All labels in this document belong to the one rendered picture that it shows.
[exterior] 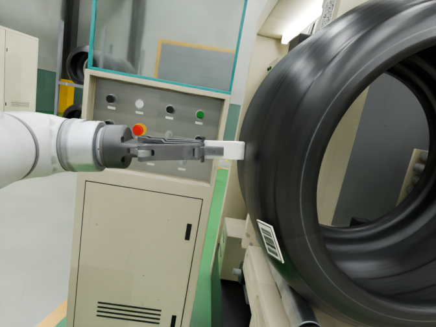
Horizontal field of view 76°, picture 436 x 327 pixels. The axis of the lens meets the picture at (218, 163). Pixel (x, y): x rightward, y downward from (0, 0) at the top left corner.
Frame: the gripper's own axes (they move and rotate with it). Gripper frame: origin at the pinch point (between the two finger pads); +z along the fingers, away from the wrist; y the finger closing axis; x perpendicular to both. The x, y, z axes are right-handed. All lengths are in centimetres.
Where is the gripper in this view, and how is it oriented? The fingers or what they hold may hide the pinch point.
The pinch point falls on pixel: (224, 150)
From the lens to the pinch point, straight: 48.4
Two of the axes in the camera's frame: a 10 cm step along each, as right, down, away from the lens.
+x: -0.4, 9.8, 2.0
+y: -0.3, -2.0, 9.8
